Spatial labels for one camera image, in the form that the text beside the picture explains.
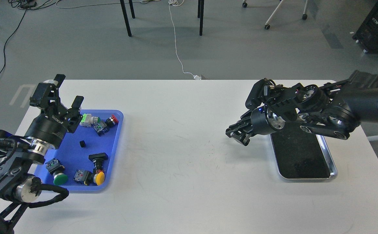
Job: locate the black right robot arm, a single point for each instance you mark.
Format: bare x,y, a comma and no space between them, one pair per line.
332,110

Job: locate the yellow push button switch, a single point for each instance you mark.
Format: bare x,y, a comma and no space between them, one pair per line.
98,177

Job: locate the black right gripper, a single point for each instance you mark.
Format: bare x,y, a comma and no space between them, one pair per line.
259,121

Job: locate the white rolling chair base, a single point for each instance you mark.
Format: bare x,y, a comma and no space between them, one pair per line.
270,16

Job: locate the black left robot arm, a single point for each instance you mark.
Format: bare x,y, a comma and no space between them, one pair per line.
20,190

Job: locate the dark green push button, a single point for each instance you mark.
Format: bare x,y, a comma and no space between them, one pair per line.
56,169

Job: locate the small black gear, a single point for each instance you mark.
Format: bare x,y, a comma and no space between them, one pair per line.
82,144

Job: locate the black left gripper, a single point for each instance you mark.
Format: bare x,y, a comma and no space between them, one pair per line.
51,125

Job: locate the silver metal tray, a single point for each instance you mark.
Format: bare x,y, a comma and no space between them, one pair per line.
302,156

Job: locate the black square push button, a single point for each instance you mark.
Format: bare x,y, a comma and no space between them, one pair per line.
98,160

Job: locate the red push button switch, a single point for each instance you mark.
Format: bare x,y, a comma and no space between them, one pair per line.
111,121

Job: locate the black table leg pair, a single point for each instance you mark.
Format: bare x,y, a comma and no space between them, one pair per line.
200,15

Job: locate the light green push button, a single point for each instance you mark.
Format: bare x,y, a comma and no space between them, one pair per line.
88,120

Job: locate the blue plastic tray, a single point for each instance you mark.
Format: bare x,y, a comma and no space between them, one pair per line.
73,157

